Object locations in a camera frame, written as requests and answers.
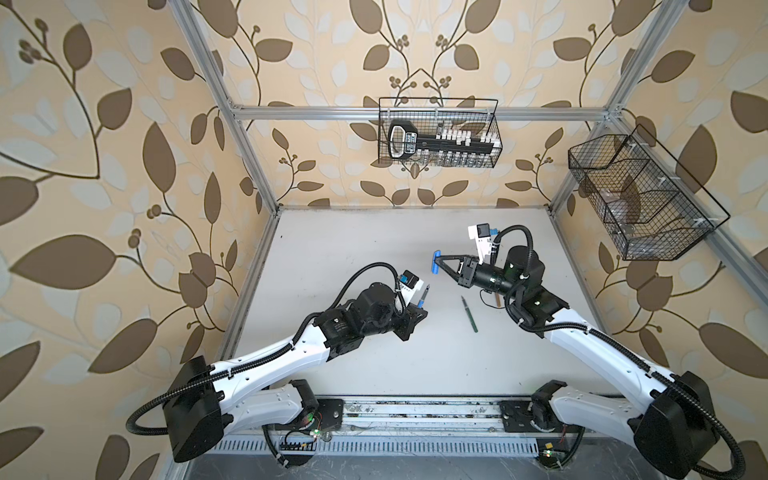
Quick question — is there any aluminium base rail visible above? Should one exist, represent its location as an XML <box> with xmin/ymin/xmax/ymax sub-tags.
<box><xmin>204</xmin><ymin>395</ymin><xmax>604</xmax><ymax>459</ymax></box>

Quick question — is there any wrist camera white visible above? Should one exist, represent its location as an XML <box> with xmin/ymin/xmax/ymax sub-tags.
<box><xmin>398</xmin><ymin>270</ymin><xmax>425</xmax><ymax>305</ymax></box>
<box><xmin>468</xmin><ymin>223</ymin><xmax>498</xmax><ymax>259</ymax></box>

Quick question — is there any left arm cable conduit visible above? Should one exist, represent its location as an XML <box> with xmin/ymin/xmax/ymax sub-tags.
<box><xmin>125</xmin><ymin>261</ymin><xmax>400</xmax><ymax>437</ymax></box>

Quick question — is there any green pen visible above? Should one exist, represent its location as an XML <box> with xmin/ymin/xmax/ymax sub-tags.
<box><xmin>461</xmin><ymin>296</ymin><xmax>479</xmax><ymax>334</ymax></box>

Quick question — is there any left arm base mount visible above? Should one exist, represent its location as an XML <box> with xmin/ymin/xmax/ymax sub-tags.
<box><xmin>262</xmin><ymin>398</ymin><xmax>345</xmax><ymax>469</ymax></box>

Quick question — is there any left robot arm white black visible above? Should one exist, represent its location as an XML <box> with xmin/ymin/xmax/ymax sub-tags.
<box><xmin>162</xmin><ymin>282</ymin><xmax>427</xmax><ymax>463</ymax></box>

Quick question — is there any aluminium frame back bar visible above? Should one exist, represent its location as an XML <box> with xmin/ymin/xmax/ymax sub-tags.
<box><xmin>230</xmin><ymin>105</ymin><xmax>611</xmax><ymax>121</ymax></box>

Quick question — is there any black tool with white bits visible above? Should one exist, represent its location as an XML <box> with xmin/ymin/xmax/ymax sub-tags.
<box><xmin>385</xmin><ymin>120</ymin><xmax>502</xmax><ymax>160</ymax></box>

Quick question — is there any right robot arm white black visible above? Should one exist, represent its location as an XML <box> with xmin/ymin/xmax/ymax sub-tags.
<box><xmin>433</xmin><ymin>246</ymin><xmax>744</xmax><ymax>479</ymax></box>

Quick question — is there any back wire basket black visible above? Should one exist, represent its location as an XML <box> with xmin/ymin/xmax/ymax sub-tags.
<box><xmin>377</xmin><ymin>96</ymin><xmax>503</xmax><ymax>170</ymax></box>

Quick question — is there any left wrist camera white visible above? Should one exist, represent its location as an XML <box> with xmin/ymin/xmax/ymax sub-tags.
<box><xmin>398</xmin><ymin>270</ymin><xmax>425</xmax><ymax>305</ymax></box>

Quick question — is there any aluminium frame left post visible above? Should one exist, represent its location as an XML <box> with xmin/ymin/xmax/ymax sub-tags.
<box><xmin>169</xmin><ymin>0</ymin><xmax>279</xmax><ymax>217</ymax></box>

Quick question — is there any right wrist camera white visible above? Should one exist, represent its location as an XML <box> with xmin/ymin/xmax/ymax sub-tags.
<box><xmin>468</xmin><ymin>223</ymin><xmax>498</xmax><ymax>259</ymax></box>

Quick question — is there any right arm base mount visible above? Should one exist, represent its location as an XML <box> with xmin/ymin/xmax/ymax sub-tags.
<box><xmin>499</xmin><ymin>399</ymin><xmax>586</xmax><ymax>470</ymax></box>

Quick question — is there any blue pen cap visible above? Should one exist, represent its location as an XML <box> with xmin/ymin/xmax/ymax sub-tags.
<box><xmin>431</xmin><ymin>250</ymin><xmax>441</xmax><ymax>275</ymax></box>

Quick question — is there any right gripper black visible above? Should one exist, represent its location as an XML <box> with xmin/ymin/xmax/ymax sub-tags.
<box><xmin>436</xmin><ymin>255</ymin><xmax>521</xmax><ymax>304</ymax></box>

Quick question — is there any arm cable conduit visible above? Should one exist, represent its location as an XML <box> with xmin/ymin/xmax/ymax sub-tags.
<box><xmin>488</xmin><ymin>224</ymin><xmax>746</xmax><ymax>480</ymax></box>
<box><xmin>125</xmin><ymin>261</ymin><xmax>400</xmax><ymax>437</ymax></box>

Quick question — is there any wire basket black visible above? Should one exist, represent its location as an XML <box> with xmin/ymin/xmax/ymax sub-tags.
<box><xmin>568</xmin><ymin>124</ymin><xmax>731</xmax><ymax>261</ymax></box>
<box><xmin>377</xmin><ymin>96</ymin><xmax>503</xmax><ymax>170</ymax></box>

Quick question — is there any right wire basket black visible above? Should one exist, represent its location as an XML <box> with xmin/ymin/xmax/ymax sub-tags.
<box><xmin>568</xmin><ymin>124</ymin><xmax>731</xmax><ymax>261</ymax></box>

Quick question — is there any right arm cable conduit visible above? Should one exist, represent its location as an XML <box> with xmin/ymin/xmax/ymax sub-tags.
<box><xmin>488</xmin><ymin>224</ymin><xmax>746</xmax><ymax>480</ymax></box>

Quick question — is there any blue pen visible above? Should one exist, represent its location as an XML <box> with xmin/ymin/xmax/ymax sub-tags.
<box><xmin>417</xmin><ymin>284</ymin><xmax>430</xmax><ymax>309</ymax></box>

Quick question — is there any aluminium frame right post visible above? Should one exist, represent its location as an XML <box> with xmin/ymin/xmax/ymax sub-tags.
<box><xmin>548</xmin><ymin>0</ymin><xmax>688</xmax><ymax>214</ymax></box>

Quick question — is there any aluminium frame post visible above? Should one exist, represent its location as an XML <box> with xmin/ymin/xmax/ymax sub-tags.
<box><xmin>169</xmin><ymin>0</ymin><xmax>279</xmax><ymax>217</ymax></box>
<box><xmin>548</xmin><ymin>0</ymin><xmax>688</xmax><ymax>214</ymax></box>

